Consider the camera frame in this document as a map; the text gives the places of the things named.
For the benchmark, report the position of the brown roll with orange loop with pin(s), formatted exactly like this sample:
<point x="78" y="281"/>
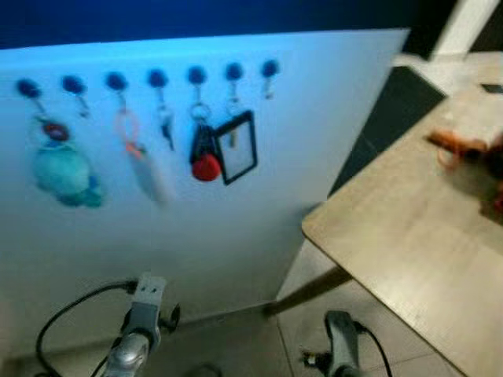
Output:
<point x="452" y="141"/>

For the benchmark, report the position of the dark blue carpet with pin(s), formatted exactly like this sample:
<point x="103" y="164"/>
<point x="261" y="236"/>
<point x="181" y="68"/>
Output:
<point x="393" y="118"/>

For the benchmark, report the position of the white hook board panel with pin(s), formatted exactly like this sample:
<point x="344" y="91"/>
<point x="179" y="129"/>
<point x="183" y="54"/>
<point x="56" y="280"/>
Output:
<point x="196" y="236"/>

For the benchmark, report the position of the blue knob wall hook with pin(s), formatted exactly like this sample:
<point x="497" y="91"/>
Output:
<point x="234" y="71"/>
<point x="196" y="75"/>
<point x="157" y="78"/>
<point x="116" y="81"/>
<point x="269" y="67"/>
<point x="29" y="88"/>
<point x="73" y="84"/>

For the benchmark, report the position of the dark key bunch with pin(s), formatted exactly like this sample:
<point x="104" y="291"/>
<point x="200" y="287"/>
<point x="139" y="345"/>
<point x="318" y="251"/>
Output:
<point x="167" y="126"/>

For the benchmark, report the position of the red black key fob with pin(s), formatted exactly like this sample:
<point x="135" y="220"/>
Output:
<point x="206" y="166"/>

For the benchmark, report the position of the black frame card holder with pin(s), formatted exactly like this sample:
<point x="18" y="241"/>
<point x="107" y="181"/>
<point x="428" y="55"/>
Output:
<point x="236" y="153"/>

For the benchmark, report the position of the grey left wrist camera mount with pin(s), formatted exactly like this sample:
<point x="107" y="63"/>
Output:
<point x="148" y="302"/>

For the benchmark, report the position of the light wooden table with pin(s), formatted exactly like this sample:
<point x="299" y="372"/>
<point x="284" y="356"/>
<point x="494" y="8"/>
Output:
<point x="424" y="236"/>

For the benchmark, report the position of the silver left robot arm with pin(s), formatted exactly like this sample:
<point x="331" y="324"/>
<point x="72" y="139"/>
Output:
<point x="128" y="357"/>

